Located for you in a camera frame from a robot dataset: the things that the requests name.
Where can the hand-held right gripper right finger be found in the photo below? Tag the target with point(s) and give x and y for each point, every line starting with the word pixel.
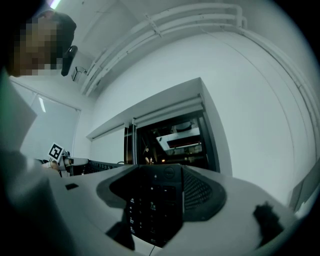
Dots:
pixel 237 215

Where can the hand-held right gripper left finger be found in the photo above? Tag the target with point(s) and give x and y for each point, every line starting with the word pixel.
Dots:
pixel 80 207

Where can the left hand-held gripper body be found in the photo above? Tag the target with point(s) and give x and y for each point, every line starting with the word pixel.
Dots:
pixel 56 151

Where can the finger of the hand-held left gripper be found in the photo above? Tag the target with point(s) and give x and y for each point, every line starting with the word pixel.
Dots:
pixel 80 161

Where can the black keyboard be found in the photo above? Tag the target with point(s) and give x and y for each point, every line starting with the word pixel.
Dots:
pixel 152 200

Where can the person's left hand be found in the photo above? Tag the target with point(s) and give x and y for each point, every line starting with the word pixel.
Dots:
pixel 54 165

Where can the frosted glass panel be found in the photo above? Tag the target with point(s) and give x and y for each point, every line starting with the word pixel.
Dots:
pixel 57 125

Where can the white roller blind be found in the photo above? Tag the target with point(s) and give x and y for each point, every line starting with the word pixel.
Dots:
pixel 110 147

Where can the dark desk divider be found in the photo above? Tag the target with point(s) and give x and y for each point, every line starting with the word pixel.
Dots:
pixel 303 195

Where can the dark window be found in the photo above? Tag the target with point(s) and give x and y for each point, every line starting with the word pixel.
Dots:
pixel 150 140

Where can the white ceiling fixture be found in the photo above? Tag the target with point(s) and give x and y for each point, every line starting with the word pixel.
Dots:
pixel 78 72

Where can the person's head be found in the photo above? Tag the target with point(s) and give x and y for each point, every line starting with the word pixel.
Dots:
pixel 37 50

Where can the ceiling light strip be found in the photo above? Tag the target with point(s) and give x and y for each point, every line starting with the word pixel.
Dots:
pixel 55 3

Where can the white ceiling pipes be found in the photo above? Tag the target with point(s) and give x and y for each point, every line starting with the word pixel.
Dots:
pixel 155 25

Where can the black head camera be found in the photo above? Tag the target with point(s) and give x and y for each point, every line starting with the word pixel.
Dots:
pixel 67 62

